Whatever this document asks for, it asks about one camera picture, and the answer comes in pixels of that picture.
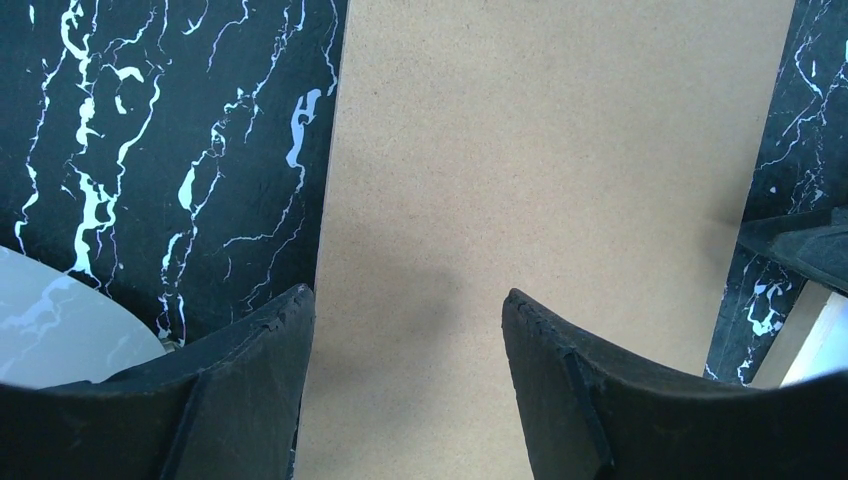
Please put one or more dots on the wooden picture frame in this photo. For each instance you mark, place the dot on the wooden picture frame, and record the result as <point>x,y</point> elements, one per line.
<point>812,343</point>

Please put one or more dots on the brown cardboard backing board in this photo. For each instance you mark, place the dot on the brown cardboard backing board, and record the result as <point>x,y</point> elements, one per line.
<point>596,155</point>

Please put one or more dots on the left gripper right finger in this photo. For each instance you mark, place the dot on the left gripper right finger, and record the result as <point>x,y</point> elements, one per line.
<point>590,409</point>

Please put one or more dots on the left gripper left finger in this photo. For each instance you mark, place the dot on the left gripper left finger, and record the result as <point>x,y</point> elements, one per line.
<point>223,407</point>

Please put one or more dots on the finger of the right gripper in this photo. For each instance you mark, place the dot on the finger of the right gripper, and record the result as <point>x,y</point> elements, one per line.
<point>813,244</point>

